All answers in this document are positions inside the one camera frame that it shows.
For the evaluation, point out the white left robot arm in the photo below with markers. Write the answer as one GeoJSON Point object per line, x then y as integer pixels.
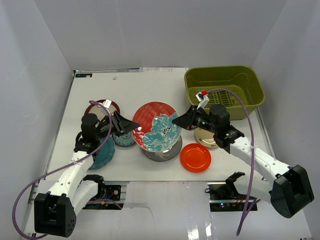
{"type": "Point", "coordinates": [55, 212]}

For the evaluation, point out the white papers at back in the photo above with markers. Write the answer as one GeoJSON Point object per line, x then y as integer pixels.
{"type": "Point", "coordinates": [163, 69]}

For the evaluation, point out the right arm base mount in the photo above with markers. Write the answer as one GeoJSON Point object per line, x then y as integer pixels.
{"type": "Point", "coordinates": [223, 196]}

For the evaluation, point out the dark label sticker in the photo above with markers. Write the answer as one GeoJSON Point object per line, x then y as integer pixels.
{"type": "Point", "coordinates": [83, 75]}

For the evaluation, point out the teal scalloped plate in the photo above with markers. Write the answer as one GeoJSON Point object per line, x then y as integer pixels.
{"type": "Point", "coordinates": [104, 155]}

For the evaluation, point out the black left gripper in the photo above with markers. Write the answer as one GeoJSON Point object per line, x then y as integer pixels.
{"type": "Point", "coordinates": [117, 123]}

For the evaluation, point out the blue patterned small plate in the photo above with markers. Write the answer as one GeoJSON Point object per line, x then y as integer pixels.
{"type": "Point", "coordinates": [126, 140]}

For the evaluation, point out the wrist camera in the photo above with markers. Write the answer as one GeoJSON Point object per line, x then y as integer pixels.
{"type": "Point", "coordinates": [107, 103]}
{"type": "Point", "coordinates": [203, 99]}

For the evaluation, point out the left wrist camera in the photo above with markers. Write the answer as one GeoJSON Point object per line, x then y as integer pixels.
{"type": "Point", "coordinates": [107, 103]}

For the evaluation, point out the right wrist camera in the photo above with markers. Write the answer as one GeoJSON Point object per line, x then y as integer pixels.
{"type": "Point", "coordinates": [203, 99]}

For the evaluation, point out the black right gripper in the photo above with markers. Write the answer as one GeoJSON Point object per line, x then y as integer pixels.
{"type": "Point", "coordinates": [187, 121]}

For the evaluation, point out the orange plate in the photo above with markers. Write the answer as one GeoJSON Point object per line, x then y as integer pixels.
{"type": "Point", "coordinates": [195, 158]}

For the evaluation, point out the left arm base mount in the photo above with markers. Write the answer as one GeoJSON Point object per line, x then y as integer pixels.
{"type": "Point", "coordinates": [106, 194]}

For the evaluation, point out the red plate with teal flower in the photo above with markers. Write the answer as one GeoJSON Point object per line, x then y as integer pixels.
{"type": "Point", "coordinates": [156, 131]}

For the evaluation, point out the grey plate with deer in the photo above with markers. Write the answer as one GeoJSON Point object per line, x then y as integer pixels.
{"type": "Point", "coordinates": [166, 155]}

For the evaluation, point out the cream plate with calligraphy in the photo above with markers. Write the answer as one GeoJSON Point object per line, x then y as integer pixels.
{"type": "Point", "coordinates": [205, 138]}

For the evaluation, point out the dark red rimmed cream plate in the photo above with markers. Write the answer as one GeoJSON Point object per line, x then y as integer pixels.
{"type": "Point", "coordinates": [99, 112]}

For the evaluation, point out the olive green plastic bin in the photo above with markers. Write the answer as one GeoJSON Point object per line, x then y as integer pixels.
{"type": "Point", "coordinates": [241, 80]}

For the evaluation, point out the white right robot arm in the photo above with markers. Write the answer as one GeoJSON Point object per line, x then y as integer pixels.
{"type": "Point", "coordinates": [287, 188]}

